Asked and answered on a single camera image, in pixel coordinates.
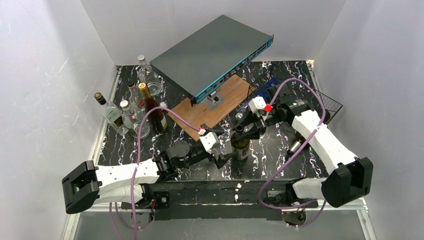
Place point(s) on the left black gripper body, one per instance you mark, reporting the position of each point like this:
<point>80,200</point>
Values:
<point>218,157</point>

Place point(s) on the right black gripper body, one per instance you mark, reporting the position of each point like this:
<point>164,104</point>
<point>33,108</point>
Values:
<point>255,127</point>

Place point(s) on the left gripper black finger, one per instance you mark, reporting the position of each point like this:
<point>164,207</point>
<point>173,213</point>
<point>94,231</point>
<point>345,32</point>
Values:
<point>204,129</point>
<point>222,159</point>

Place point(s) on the silver capped dark wine bottle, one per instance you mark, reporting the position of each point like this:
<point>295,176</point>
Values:
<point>241,147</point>

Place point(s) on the blue square bottle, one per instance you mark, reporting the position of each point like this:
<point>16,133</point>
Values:
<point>272,82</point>

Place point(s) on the dark bottle brown label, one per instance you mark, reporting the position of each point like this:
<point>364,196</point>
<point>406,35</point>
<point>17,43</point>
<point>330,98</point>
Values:
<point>296,144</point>

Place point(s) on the clear silver capped bottle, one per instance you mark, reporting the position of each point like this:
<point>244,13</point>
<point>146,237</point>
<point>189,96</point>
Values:
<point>132,121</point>

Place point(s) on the clear bottle black gold label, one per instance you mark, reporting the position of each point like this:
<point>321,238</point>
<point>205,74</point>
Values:
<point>136,100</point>

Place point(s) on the clear gold label liquor bottle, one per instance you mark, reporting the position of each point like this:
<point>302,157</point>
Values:
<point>111,113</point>

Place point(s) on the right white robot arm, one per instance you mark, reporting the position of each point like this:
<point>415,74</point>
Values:
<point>349,177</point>

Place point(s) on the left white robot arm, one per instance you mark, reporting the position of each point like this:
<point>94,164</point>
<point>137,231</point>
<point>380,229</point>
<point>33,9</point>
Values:
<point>128,183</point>

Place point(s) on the clear round glass bottle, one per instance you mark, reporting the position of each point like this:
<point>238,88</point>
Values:
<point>147,75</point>

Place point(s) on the wooden board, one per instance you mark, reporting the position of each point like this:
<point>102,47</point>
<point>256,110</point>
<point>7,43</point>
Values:
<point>230,94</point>

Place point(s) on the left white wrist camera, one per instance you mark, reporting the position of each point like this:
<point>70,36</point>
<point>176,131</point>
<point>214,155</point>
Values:
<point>209,141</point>

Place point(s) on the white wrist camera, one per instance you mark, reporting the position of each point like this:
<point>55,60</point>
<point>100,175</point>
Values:
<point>259,107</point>
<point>209,141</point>

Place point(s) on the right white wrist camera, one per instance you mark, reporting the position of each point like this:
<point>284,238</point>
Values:
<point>259,107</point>

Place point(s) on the metal switch stand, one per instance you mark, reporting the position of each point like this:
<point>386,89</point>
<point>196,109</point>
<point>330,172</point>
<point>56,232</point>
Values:
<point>213,100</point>

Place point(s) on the black wire wine rack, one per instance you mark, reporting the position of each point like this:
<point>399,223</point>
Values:
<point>293,88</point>

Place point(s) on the teal network switch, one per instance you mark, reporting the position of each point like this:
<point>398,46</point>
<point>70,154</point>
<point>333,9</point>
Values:
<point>203,61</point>

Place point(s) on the aluminium frame rail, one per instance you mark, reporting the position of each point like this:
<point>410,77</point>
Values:
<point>79,187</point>

